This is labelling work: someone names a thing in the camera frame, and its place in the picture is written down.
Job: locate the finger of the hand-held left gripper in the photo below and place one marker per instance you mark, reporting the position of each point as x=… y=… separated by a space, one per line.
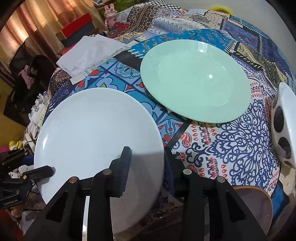
x=13 y=155
x=39 y=173

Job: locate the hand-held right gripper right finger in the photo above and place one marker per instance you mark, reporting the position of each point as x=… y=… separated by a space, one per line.
x=170 y=178

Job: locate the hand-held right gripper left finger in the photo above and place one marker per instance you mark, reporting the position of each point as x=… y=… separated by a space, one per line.
x=123 y=171

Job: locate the white plate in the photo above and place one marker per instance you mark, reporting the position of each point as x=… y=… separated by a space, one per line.
x=92 y=129

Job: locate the small yellow toy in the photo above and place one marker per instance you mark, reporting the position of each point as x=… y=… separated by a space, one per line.
x=15 y=144

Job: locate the dark chair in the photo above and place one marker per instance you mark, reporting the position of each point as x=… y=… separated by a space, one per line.
x=30 y=99

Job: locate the patchwork printed blanket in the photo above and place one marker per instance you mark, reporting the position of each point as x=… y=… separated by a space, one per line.
x=231 y=143

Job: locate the pink cloth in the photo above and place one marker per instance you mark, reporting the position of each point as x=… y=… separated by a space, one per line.
x=26 y=76

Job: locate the brown wooden plate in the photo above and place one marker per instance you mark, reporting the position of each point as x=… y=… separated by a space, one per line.
x=252 y=204

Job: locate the small white card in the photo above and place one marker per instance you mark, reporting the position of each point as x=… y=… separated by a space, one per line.
x=78 y=78

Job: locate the mint green plate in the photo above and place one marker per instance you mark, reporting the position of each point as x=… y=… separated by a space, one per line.
x=196 y=81

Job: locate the white folded cloth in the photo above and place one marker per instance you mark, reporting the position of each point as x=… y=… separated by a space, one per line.
x=90 y=53

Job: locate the white bowl with black dots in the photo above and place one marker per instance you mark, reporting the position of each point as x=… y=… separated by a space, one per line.
x=286 y=111

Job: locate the pink curtain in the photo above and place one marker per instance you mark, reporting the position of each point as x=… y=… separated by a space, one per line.
x=30 y=20

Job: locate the red box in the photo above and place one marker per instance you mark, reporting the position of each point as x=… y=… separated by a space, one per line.
x=77 y=24

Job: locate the pink bunny toy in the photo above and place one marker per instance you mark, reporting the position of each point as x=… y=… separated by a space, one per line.
x=109 y=15

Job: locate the yellow round object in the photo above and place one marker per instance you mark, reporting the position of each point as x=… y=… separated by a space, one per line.
x=219 y=8

